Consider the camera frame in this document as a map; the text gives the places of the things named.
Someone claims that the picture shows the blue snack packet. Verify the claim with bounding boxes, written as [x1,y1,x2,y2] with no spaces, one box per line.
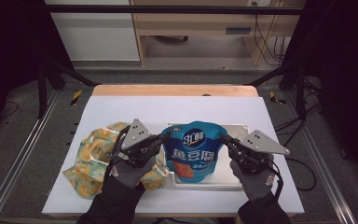
[161,120,228,184]

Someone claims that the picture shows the light wooden desk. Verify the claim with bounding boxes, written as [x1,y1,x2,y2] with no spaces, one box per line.
[130,0,306,67]

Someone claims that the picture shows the person's right hand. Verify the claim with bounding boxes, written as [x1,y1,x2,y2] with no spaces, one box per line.
[229,160,277,202]

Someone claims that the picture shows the white cabinet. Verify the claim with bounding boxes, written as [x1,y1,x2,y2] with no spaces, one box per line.
[42,0,141,63]

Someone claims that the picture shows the right hand-held gripper cable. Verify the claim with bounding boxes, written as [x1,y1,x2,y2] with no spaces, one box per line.
[271,157,318,200]

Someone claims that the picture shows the black floor cables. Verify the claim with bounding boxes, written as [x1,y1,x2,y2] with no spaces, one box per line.
[273,77,324,151]

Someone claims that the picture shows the dark curtain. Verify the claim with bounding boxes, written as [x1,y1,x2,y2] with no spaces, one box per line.
[0,0,73,144]
[279,0,358,185]

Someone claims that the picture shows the white plastic tray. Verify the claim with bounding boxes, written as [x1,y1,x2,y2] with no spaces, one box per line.
[163,122,252,189]

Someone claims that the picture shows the hand-held gripper cable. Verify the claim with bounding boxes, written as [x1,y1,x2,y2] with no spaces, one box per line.
[271,157,318,200]
[106,125,131,175]

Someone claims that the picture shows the black horizontal frame bar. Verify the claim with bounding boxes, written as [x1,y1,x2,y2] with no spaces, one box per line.
[43,4,303,16]

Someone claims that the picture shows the yellow and black tape strip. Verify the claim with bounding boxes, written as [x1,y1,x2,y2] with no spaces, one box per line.
[70,89,84,107]
[268,91,287,105]

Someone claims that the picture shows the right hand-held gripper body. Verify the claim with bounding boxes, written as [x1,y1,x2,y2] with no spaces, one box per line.
[231,129,291,175]

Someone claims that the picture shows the aluminium rail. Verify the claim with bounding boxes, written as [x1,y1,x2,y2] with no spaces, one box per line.
[0,89,61,224]
[282,92,357,224]

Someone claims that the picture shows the person's left hand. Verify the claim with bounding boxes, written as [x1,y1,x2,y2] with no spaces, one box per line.
[105,155,157,189]

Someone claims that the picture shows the white table mat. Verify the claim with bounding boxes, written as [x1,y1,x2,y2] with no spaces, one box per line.
[41,95,306,217]

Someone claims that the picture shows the left hand-held gripper cable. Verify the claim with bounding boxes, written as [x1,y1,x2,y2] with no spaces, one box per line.
[106,125,131,175]

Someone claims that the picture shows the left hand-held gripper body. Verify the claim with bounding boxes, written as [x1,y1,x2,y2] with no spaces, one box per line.
[119,118,163,168]

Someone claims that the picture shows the green bag with orange print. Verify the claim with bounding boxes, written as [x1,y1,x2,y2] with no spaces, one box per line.
[62,121,170,200]

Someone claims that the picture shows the black metal stand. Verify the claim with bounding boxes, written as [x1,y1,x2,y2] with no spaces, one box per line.
[36,59,103,119]
[244,59,308,121]

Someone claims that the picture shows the black cables at desk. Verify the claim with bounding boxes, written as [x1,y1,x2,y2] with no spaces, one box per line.
[252,1,289,67]

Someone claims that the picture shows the thin black floor cable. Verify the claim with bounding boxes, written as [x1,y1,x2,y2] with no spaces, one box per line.
[0,100,21,119]

